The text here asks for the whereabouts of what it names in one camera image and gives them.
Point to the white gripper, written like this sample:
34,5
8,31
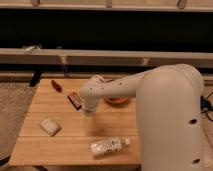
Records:
89,108

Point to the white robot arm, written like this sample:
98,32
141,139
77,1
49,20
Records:
168,114

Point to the orange bowl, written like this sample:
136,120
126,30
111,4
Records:
116,101

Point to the clear plastic bottle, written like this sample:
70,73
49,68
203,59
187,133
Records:
107,146

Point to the blue power adapter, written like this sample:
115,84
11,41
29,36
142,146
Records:
203,103

